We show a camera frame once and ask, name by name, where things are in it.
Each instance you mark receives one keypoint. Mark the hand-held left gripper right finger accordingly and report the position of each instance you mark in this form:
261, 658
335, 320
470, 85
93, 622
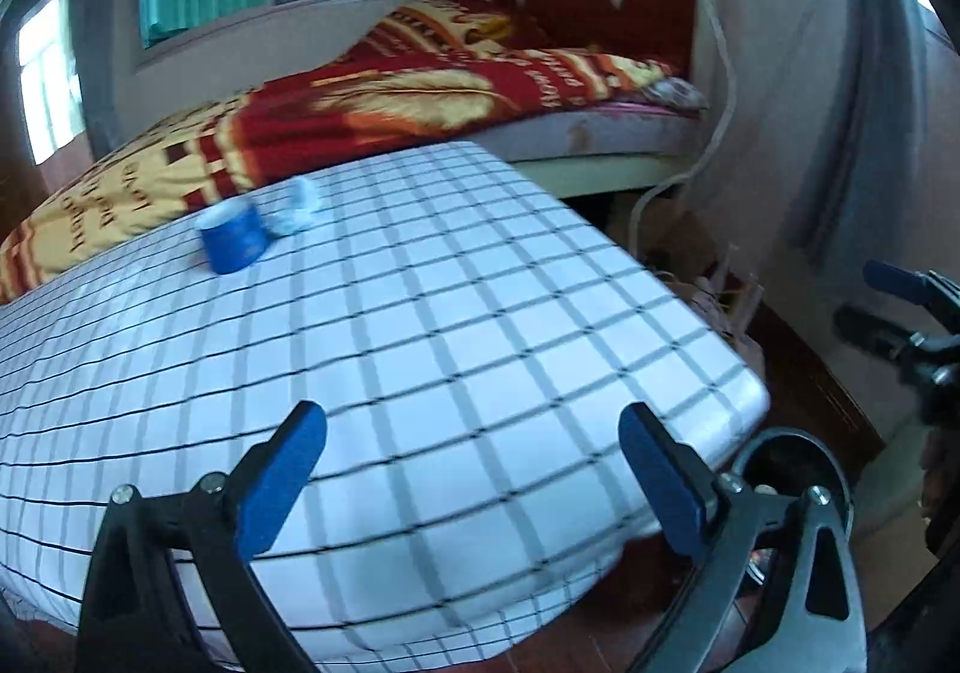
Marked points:
664, 478

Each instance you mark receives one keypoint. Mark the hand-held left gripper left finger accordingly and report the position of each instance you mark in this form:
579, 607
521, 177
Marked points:
281, 478

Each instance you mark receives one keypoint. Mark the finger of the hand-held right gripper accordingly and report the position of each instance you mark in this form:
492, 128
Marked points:
874, 330
896, 281

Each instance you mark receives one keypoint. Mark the black trash bin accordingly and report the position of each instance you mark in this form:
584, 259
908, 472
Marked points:
780, 452

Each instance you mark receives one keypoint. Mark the blue cup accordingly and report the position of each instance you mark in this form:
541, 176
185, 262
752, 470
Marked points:
234, 238

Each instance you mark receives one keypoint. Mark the white tissue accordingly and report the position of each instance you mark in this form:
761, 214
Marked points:
296, 211

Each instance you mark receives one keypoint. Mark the cardboard box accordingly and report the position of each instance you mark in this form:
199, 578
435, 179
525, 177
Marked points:
712, 298

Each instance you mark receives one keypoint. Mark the grey curtain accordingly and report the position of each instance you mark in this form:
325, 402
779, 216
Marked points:
855, 103

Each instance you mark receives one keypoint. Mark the white checked tablecloth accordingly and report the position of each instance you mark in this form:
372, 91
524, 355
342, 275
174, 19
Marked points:
412, 343

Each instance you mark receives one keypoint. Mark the floral pillow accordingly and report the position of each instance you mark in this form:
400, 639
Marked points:
679, 94

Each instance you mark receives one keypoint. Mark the bed with red headboard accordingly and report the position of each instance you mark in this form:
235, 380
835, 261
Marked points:
600, 133

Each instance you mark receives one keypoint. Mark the bed with red blanket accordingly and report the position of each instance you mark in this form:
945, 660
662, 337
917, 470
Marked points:
337, 110

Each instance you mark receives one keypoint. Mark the small bright window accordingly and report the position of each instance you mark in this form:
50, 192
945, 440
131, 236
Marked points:
49, 80

